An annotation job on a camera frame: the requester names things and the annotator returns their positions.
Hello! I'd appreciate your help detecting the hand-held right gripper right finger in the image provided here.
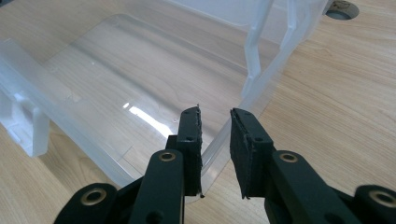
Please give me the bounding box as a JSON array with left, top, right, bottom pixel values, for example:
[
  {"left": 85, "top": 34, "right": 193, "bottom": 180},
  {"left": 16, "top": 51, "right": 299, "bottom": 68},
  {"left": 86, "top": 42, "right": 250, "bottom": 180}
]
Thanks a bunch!
[{"left": 229, "top": 107, "right": 277, "bottom": 201}]

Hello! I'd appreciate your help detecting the clear plastic storage bin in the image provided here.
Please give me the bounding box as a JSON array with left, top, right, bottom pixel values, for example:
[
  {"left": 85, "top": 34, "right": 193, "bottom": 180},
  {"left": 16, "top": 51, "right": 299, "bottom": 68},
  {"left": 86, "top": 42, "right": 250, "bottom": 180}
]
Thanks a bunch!
[{"left": 0, "top": 12, "right": 283, "bottom": 203}]

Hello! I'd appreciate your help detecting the dark round cable grommet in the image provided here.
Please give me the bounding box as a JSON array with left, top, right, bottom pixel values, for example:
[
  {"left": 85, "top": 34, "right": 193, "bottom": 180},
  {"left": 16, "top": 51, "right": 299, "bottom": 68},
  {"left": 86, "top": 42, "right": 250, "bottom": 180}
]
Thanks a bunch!
[{"left": 324, "top": 0, "right": 361, "bottom": 21}]

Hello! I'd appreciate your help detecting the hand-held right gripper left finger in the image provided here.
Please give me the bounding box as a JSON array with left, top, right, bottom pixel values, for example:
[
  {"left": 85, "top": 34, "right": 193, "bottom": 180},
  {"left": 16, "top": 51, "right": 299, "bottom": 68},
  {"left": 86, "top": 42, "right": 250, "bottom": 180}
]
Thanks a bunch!
[{"left": 164, "top": 105, "right": 205, "bottom": 198}]

